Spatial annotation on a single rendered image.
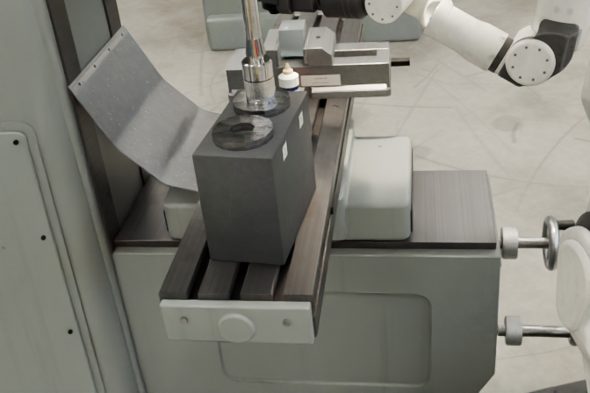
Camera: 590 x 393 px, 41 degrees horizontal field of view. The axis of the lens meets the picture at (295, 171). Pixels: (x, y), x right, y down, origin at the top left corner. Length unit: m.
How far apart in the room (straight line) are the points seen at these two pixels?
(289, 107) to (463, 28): 0.34
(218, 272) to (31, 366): 0.78
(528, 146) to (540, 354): 1.24
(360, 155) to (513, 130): 1.97
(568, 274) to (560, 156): 2.32
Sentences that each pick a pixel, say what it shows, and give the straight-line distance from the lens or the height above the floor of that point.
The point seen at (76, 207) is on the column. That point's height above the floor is 0.87.
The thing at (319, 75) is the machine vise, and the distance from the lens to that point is 1.68.
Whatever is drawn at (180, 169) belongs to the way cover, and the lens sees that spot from 1.59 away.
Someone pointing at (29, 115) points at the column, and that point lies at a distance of 1.53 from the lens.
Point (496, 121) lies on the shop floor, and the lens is 3.66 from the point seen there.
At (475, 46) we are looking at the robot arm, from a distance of 1.38.
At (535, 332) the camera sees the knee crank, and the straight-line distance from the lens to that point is 1.71.
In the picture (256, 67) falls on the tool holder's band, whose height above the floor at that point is 1.22.
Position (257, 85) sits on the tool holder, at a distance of 1.20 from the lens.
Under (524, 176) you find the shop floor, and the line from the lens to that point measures 3.26.
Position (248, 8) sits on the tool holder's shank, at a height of 1.31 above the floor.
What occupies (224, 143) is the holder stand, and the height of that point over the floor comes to 1.16.
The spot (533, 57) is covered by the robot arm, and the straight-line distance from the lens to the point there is 1.34.
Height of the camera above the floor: 1.68
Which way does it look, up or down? 30 degrees down
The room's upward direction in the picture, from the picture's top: 6 degrees counter-clockwise
